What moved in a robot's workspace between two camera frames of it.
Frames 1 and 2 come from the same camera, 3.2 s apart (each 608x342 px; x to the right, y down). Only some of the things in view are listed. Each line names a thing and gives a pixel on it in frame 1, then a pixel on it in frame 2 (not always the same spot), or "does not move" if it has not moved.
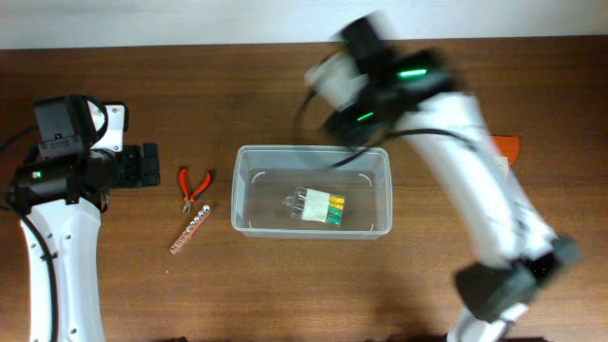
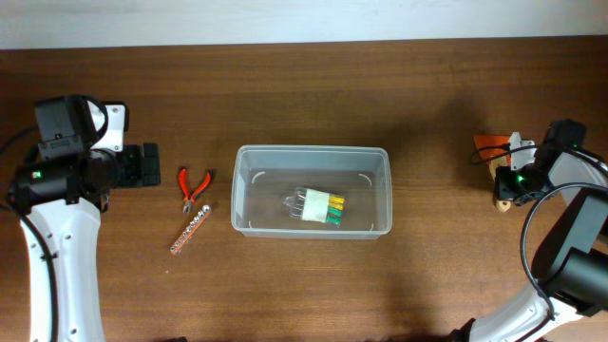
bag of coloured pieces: [315, 205] does not move
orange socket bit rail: [191, 230] does not move
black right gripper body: [367, 117] → [512, 184]
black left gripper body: [134, 164] does not move
